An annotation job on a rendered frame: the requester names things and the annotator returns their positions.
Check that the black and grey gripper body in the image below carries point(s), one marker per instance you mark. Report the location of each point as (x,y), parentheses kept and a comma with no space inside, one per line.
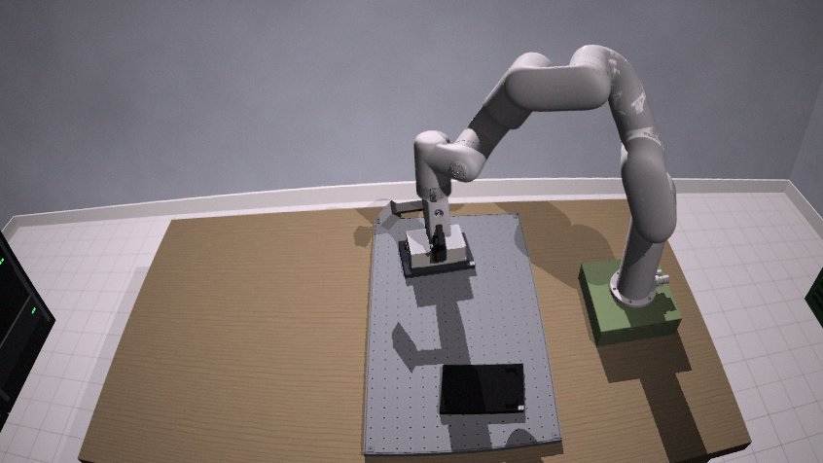
(436,212)

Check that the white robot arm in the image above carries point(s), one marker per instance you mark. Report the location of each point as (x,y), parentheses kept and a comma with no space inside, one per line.
(533,84)

